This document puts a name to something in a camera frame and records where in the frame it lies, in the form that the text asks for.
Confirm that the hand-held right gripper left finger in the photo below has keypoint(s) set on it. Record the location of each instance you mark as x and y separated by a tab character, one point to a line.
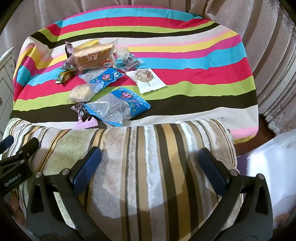
85	169

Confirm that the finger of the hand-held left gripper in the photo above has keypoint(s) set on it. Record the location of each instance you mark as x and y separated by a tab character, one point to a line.
27	148
5	143

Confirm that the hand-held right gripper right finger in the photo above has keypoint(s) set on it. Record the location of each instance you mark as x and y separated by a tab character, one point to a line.
212	171

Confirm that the white purple storage box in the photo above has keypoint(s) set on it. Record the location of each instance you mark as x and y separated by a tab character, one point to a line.
270	166

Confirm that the lilac snack packet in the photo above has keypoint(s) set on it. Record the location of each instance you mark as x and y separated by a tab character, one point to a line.
86	124

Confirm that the silver white cabinet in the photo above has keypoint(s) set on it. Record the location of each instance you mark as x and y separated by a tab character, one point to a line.
5	88

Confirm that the blue seed packet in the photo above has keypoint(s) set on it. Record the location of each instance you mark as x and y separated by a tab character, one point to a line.
118	106
101	76

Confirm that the round pastry in clear packet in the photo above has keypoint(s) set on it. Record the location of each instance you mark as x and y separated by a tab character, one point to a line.
82	92

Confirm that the small green snack packet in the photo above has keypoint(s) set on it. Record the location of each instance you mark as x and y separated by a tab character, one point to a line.
66	76

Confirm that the grey snack wrapper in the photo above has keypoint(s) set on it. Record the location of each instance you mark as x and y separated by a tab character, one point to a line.
67	66

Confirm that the colourful striped bedsheet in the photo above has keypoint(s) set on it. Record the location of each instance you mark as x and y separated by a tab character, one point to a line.
185	69

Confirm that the dark purple snack packet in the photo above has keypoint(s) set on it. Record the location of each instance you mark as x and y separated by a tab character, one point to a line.
68	49

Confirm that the white round-window nut packet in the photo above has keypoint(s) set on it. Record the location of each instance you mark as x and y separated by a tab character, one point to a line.
146	80

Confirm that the bread in clear packet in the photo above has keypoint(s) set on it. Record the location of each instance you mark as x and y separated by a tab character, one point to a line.
92	54

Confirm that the cracker in clear packet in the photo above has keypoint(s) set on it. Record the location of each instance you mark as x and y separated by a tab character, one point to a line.
121	54

